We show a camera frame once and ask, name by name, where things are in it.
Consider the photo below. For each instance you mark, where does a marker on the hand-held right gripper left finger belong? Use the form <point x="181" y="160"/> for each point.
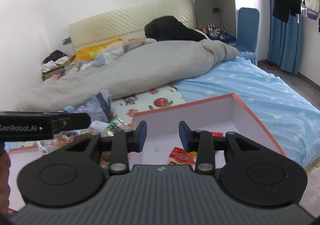
<point x="142" y="137"/>

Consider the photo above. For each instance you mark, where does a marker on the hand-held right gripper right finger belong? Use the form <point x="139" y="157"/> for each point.
<point x="183" y="135"/>

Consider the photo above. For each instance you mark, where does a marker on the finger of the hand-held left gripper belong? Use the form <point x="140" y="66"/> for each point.
<point x="72" y="121"/>

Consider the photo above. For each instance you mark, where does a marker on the pile of mixed snack packets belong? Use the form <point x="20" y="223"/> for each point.
<point x="100" y="126"/>

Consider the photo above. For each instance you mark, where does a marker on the white box with orange rim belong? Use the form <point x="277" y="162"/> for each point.
<point x="212" y="115"/>

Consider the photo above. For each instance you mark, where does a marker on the red yellow snack packet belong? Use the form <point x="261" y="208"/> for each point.
<point x="182" y="158"/>

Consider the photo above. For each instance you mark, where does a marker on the crumpled blue plastic bag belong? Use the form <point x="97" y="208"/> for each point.
<point x="97" y="106"/>

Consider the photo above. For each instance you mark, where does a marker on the small red snack packet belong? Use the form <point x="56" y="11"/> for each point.
<point x="217" y="134"/>

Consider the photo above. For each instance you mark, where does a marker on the floral fruit print mat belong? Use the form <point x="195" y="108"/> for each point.
<point x="150" y="105"/>

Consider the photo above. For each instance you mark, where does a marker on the white box lid orange rim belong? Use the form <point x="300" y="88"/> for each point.
<point x="15" y="165"/>

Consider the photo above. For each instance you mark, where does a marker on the cardboard box of clothes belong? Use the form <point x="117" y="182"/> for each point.
<point x="55" y="64"/>

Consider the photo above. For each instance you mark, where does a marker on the grey duvet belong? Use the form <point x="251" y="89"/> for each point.
<point x="140" y="70"/>

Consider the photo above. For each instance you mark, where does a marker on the yellow cloth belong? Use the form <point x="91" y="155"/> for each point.
<point x="92" y="50"/>

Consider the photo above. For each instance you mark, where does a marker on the blue star bed sheet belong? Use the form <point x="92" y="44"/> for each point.
<point x="250" y="82"/>

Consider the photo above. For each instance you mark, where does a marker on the black garment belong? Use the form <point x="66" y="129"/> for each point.
<point x="172" y="29"/>

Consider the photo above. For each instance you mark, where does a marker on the group of bedside bottles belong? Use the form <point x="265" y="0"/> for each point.
<point x="216" y="31"/>

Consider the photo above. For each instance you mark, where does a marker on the red slippers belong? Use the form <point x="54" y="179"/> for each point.
<point x="273" y="66"/>

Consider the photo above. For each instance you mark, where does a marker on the cream quilted headboard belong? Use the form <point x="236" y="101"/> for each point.
<point x="125" y="20"/>

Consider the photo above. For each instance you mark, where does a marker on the blue covered chair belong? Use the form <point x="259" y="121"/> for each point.
<point x="247" y="30"/>

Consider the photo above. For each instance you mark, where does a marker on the blue curtain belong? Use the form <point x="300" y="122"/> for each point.
<point x="285" y="45"/>

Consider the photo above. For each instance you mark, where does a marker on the grey wall switch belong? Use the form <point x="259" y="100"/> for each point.
<point x="66" y="41"/>

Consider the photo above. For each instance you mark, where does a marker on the wall socket with plug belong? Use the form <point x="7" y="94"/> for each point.
<point x="215" y="10"/>

